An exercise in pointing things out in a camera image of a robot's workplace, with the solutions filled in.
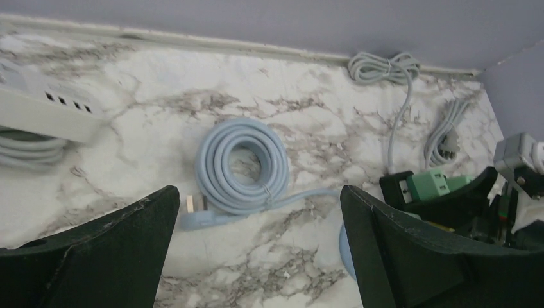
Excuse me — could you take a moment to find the grey cable with plug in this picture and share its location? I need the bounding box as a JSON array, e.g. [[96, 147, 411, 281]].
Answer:
[[424, 98, 470, 170]]

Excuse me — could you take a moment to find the white power strip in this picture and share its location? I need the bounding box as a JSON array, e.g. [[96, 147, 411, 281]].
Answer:
[[1, 58, 105, 143]]

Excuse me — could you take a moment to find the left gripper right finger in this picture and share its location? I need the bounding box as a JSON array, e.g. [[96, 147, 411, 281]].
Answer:
[[340, 167, 543, 307]]

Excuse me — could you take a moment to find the black power strip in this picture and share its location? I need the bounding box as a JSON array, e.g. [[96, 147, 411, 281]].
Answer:
[[379, 171, 414, 210]]

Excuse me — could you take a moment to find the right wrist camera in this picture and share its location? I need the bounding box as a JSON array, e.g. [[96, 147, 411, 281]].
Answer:
[[493, 133, 543, 185]]

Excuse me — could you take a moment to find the coiled blue cable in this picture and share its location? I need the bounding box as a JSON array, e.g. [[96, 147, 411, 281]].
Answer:
[[180, 117, 341, 232]]

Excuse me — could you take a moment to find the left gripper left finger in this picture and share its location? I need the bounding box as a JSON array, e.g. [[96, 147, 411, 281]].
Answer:
[[1, 185, 180, 307]]

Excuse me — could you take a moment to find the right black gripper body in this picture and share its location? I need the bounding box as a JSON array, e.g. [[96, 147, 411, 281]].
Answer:
[[467, 167, 543, 251]]

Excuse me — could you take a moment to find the coiled grey cable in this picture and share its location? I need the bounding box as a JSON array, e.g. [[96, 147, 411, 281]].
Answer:
[[347, 51, 421, 175]]

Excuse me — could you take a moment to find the round blue power socket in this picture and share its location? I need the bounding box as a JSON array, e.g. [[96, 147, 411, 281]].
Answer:
[[339, 224, 357, 280]]

